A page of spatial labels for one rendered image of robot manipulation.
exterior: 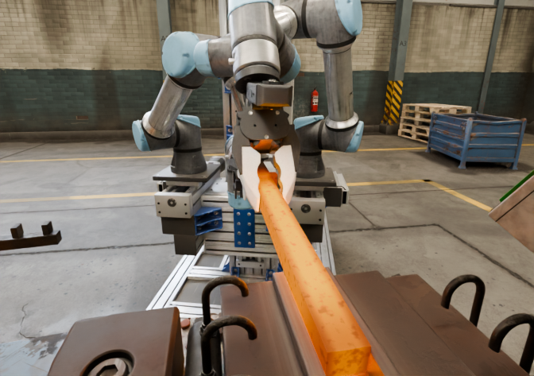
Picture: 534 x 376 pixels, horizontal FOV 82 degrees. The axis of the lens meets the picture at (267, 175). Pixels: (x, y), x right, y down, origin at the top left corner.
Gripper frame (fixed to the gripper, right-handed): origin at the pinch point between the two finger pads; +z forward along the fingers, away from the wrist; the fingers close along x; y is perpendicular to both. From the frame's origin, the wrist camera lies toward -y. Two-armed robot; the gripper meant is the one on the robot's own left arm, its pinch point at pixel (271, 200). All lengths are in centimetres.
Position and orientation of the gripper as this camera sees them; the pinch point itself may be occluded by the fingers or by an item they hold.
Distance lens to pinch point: 42.5
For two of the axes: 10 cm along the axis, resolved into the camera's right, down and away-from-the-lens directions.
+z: 0.9, 9.7, -2.2
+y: -1.7, 2.3, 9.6
